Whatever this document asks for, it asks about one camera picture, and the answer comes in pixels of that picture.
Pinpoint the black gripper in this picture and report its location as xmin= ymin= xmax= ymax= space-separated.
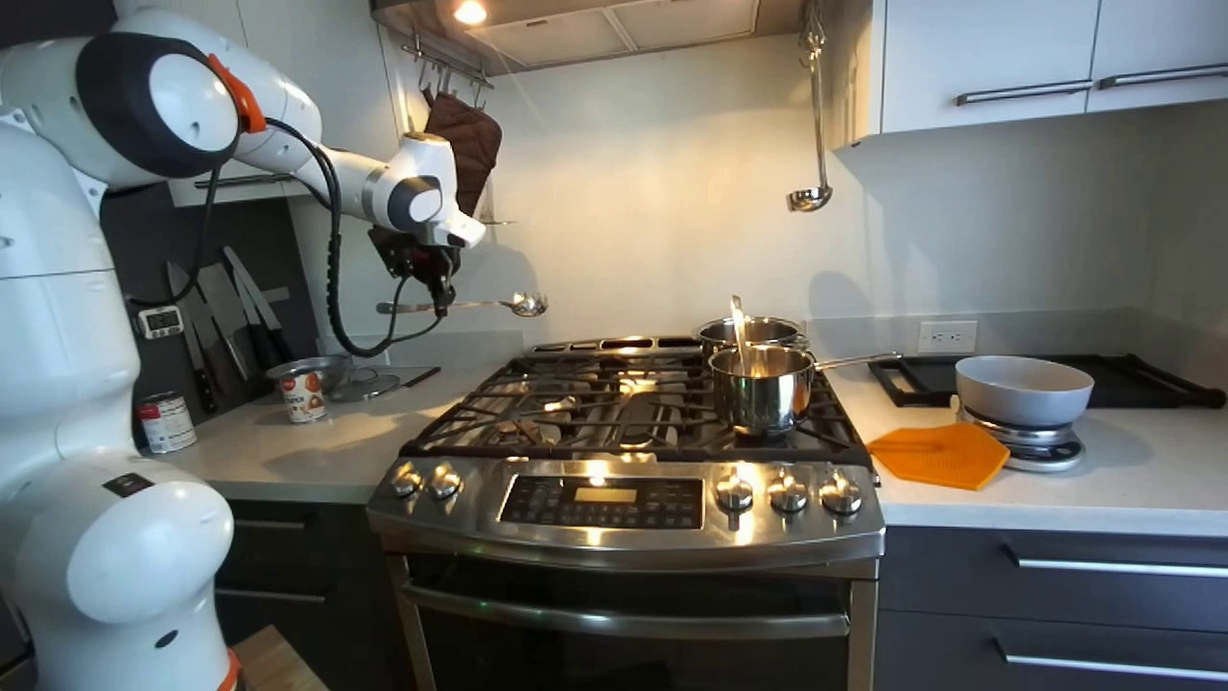
xmin=366 ymin=223 xmax=468 ymax=321

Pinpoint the large steel saucepan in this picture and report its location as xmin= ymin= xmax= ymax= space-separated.
xmin=707 ymin=295 xmax=820 ymax=442

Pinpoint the silver stove knob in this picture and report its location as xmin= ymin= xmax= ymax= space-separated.
xmin=424 ymin=461 xmax=468 ymax=507
xmin=816 ymin=470 xmax=867 ymax=523
xmin=710 ymin=464 xmax=761 ymax=516
xmin=386 ymin=461 xmax=431 ymax=507
xmin=762 ymin=468 xmax=812 ymax=523

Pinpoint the small steel pot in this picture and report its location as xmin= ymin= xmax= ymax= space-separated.
xmin=693 ymin=316 xmax=804 ymax=356

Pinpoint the round glass lid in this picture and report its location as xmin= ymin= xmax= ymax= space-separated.
xmin=321 ymin=356 xmax=412 ymax=408

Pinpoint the white pumpkin can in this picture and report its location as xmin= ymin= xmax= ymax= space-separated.
xmin=272 ymin=356 xmax=332 ymax=429

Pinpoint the black cast iron grate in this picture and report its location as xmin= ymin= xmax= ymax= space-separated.
xmin=398 ymin=335 xmax=875 ymax=468

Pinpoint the black oven control panel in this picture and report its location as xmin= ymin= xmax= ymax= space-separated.
xmin=494 ymin=470 xmax=707 ymax=533

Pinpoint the dark lower cabinet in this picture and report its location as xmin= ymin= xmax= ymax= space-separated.
xmin=208 ymin=496 xmax=401 ymax=691
xmin=875 ymin=523 xmax=1228 ymax=691

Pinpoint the dark knife board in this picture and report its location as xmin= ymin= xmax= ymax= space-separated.
xmin=94 ymin=189 xmax=327 ymax=417

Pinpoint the small red white can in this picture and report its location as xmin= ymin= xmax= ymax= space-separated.
xmin=133 ymin=386 xmax=204 ymax=461

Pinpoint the steel range hood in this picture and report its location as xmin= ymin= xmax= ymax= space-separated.
xmin=366 ymin=0 xmax=820 ymax=75

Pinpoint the stainless steel gas range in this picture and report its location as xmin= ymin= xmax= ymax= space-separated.
xmin=362 ymin=335 xmax=889 ymax=691

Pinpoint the white bowl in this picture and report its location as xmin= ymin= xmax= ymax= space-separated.
xmin=951 ymin=347 xmax=1100 ymax=429

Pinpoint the silver kitchen scale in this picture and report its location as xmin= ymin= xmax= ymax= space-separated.
xmin=959 ymin=403 xmax=1088 ymax=474

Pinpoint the white upper cabinet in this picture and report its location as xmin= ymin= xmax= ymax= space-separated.
xmin=820 ymin=0 xmax=1228 ymax=154

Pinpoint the black tray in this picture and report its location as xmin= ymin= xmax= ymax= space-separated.
xmin=862 ymin=347 xmax=1228 ymax=415

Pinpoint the black cable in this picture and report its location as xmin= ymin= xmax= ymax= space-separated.
xmin=257 ymin=116 xmax=446 ymax=362

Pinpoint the black handled kitchen knife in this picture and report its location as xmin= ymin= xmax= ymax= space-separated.
xmin=224 ymin=243 xmax=295 ymax=371
xmin=190 ymin=262 xmax=266 ymax=383
xmin=162 ymin=262 xmax=229 ymax=403

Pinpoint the metal hook rail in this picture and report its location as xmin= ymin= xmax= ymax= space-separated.
xmin=401 ymin=35 xmax=500 ymax=106

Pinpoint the orange arm strap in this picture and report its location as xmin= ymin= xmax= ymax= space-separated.
xmin=198 ymin=49 xmax=276 ymax=138

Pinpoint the silver drawer handle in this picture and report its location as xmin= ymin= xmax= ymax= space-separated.
xmin=220 ymin=583 xmax=313 ymax=609
xmin=229 ymin=515 xmax=313 ymax=536
xmin=996 ymin=539 xmax=1228 ymax=583
xmin=991 ymin=638 xmax=1228 ymax=688

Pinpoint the silver oven door handle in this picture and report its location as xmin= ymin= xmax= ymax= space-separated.
xmin=396 ymin=578 xmax=859 ymax=646

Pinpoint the silver cabinet door handle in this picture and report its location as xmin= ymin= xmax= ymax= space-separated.
xmin=949 ymin=74 xmax=1097 ymax=109
xmin=1088 ymin=58 xmax=1228 ymax=97

